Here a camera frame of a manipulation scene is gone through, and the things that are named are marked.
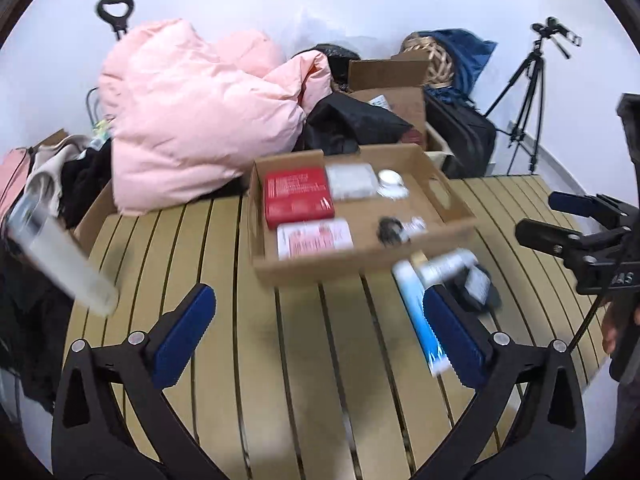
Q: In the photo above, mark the black tripod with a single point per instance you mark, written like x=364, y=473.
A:
x=527, y=95

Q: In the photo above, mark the black suitcase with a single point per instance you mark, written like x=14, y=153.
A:
x=462, y=135

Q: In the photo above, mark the black cloth bag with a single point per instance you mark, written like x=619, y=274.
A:
x=350, y=122

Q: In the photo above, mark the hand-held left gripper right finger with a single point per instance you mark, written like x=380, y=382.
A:
x=452, y=340

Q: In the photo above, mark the person's right hand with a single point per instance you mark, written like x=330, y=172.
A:
x=611, y=330

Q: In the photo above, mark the pink bag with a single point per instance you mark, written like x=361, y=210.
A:
x=12, y=180

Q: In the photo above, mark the white thermos bottle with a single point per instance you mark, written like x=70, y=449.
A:
x=65, y=260

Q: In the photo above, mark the round white jar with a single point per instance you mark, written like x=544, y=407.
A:
x=391, y=184

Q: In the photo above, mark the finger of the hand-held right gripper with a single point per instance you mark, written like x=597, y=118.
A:
x=545, y=237
x=570, y=202

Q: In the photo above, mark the pink down jacket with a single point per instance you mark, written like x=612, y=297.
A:
x=190, y=120

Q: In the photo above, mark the translucent plastic box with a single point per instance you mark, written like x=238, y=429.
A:
x=351, y=181

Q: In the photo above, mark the black power adaptor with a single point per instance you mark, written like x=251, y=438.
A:
x=475, y=287

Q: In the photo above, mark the small white bottle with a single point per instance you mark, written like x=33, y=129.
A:
x=445, y=266

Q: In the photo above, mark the blue tube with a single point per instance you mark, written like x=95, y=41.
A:
x=415, y=305

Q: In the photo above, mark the red box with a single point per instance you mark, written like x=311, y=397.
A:
x=297, y=197

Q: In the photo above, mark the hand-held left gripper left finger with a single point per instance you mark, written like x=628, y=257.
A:
x=182, y=335

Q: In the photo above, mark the clear plastic bag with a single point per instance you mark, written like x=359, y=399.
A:
x=320, y=27

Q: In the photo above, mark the pink and white packet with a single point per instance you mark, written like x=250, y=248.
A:
x=315, y=237

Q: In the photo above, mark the wicker ball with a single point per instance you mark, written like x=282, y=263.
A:
x=430, y=60

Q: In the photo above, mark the open cardboard box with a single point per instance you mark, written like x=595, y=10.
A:
x=385, y=72

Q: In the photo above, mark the cardboard tray box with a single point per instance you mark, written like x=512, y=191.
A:
x=360, y=260

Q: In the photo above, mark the black plastic bag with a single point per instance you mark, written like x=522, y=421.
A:
x=330, y=57

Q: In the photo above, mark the beige clothing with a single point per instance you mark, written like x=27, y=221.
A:
x=50, y=170

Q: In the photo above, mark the large cardboard box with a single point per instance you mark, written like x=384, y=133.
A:
x=95, y=210

